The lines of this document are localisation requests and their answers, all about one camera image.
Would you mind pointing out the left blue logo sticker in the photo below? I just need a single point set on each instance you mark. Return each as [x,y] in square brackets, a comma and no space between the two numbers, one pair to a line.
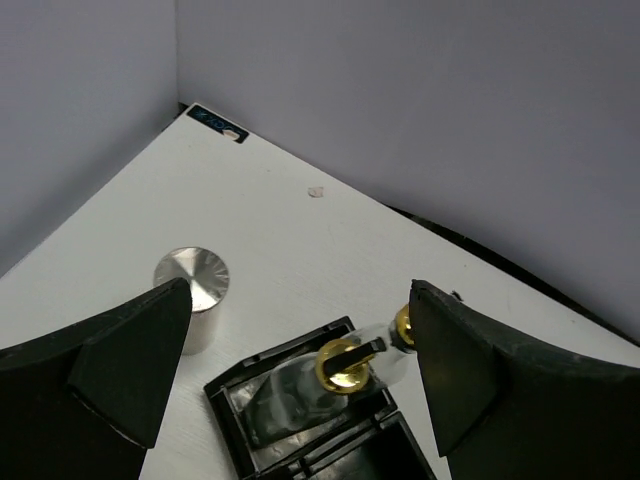
[218,124]

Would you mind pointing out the small tape scrap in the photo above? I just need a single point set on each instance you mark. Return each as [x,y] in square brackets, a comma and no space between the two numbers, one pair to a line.
[316,192]

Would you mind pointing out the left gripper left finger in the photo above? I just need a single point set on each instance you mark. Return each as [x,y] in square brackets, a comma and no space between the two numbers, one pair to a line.
[87,401]

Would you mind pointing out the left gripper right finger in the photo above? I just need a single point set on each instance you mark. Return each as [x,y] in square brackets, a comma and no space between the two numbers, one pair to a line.
[505,405]

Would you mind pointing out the clear oil glass bottle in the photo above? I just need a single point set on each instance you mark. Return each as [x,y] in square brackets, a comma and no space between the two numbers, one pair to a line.
[308,390]

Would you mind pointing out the dark sauce glass bottle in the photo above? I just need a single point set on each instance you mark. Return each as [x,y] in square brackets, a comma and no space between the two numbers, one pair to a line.
[390,365]

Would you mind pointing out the black three-compartment tray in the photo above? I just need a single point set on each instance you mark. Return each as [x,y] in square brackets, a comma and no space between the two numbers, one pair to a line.
[369,439]

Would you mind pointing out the silver-lid clear shaker jar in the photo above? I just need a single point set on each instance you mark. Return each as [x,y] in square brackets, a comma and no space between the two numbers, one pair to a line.
[209,280]

